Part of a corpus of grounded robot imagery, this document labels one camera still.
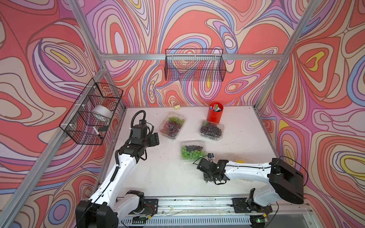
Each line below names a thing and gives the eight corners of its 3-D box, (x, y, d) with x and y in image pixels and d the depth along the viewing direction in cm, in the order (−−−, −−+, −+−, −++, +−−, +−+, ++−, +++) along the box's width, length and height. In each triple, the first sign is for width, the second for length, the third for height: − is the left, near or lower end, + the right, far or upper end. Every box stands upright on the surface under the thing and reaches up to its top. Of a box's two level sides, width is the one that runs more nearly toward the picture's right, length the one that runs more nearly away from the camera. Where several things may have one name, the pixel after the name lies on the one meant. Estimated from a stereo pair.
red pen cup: (207, 125, 110) (210, 112, 99) (206, 115, 117) (208, 102, 106) (220, 125, 110) (224, 112, 99) (218, 115, 117) (221, 102, 106)
